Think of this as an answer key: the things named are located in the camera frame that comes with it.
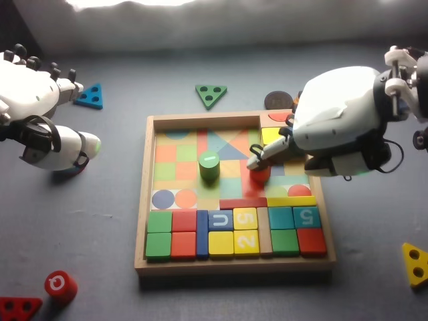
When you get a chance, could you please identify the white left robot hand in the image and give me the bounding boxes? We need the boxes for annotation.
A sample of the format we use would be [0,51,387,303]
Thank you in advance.
[0,43,102,172]

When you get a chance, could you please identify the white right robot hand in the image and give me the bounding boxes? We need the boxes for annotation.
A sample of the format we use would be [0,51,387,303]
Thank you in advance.
[246,66,393,181]

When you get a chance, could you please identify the red cylinder with plus sign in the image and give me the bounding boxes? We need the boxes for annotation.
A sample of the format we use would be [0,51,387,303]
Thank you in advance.
[249,165,272,183]

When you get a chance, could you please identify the green cylinder with minus sign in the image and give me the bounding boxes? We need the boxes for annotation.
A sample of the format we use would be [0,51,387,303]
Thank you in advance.
[198,150,221,183]

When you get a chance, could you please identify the yellow cube block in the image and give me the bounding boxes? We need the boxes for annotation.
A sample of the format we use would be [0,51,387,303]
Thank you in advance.
[260,126,285,146]

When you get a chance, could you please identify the dark round chocolate cookie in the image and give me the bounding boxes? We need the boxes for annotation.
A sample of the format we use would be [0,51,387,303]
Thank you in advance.
[263,90,295,110]

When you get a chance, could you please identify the blue triangle with holes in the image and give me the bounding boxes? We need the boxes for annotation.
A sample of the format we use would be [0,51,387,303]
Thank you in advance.
[73,83,104,110]

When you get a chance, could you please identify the green triangle with holes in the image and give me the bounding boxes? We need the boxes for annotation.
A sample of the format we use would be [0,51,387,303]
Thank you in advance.
[195,84,228,111]

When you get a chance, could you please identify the natural wood narrow bar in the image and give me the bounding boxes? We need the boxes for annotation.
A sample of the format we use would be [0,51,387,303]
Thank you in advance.
[256,207,274,257]

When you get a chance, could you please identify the white fabric backdrop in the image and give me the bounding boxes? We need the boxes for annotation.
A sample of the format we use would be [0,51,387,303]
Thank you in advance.
[19,0,428,58]

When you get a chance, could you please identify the wooden tray with colour pattern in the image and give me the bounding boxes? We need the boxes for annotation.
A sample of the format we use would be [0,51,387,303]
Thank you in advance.
[133,108,337,277]

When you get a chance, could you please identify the yellow triangle with holes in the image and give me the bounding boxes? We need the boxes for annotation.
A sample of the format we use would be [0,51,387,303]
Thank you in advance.
[401,242,428,289]

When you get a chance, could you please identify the red cylinder with letter Q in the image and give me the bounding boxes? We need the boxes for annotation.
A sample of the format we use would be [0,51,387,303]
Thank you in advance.
[44,270,78,304]

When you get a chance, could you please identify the red triangle with holes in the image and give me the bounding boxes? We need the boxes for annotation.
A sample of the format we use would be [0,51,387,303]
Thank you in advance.
[0,296,43,321]

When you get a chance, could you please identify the colourful ring stack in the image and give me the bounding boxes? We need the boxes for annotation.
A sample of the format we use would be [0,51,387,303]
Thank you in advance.
[60,160,90,177]

